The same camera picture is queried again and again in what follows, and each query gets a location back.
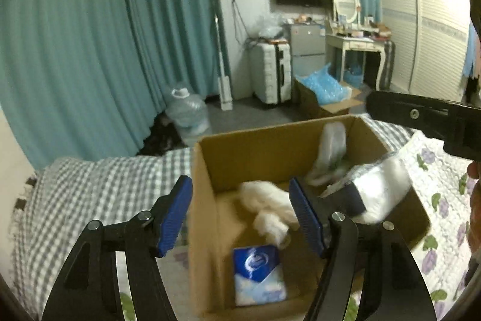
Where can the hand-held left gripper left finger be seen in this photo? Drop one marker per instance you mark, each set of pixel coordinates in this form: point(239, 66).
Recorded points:
point(174, 215)

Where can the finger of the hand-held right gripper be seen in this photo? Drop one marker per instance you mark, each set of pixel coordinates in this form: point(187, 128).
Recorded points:
point(347, 198)
point(398, 112)

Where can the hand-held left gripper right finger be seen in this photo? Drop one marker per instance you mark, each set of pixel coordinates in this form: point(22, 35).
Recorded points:
point(306, 215)

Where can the white packet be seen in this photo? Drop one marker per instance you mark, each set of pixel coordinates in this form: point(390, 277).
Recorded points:
point(383, 185)

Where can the person's right hand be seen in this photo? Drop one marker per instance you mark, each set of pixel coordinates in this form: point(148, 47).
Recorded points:
point(475, 208)

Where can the white fluffy towel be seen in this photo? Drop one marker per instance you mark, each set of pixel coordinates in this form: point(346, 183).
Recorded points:
point(263, 197)

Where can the blue water jug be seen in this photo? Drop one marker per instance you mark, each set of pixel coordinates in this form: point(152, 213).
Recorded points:
point(354, 76)

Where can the dark cloth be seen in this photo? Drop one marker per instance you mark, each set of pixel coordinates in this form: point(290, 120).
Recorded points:
point(161, 140)

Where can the blue tissue packet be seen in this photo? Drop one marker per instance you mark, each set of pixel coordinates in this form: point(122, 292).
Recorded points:
point(259, 276)

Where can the blue water bottle pack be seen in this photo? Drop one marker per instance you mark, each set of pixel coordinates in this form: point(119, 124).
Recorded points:
point(323, 86)

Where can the white vanity table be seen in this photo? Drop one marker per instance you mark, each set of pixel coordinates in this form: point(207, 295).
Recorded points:
point(355, 42)

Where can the cardboard box with flaps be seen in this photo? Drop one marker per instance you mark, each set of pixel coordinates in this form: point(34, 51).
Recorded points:
point(315, 106)

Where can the white louvred wardrobe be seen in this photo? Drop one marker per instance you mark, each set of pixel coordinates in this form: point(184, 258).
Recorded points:
point(432, 24)

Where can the large clear water jug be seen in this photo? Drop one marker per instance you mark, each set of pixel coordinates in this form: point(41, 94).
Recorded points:
point(188, 114)

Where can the grey mini fridge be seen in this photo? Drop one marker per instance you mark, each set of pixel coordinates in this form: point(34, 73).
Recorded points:
point(304, 42)

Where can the white oval mirror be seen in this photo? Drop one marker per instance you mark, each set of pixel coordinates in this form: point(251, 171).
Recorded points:
point(345, 1)

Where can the white suitcase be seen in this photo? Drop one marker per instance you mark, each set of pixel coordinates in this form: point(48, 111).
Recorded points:
point(270, 72)

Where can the white stick mop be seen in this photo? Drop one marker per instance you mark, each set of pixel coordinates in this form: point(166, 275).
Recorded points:
point(224, 88)

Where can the crumpled clear plastic bag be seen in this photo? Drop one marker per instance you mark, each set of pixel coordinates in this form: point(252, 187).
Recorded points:
point(266, 27)

